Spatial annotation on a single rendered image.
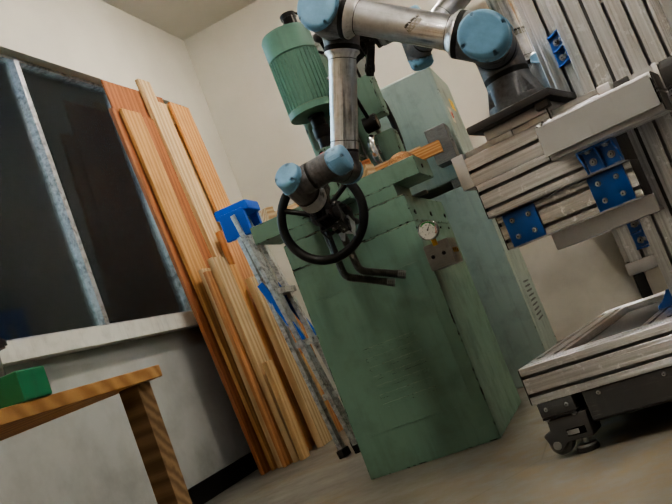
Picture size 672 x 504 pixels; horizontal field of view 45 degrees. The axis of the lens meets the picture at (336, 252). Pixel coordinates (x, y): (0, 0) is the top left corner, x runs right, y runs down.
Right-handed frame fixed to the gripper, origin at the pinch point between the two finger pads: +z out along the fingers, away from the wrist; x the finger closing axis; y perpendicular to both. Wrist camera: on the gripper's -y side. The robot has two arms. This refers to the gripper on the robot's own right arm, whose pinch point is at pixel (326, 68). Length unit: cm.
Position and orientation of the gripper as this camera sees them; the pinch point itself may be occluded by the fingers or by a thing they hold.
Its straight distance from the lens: 274.4
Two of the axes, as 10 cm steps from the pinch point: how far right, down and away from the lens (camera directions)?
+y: -4.8, -6.1, -6.3
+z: -8.8, 3.6, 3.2
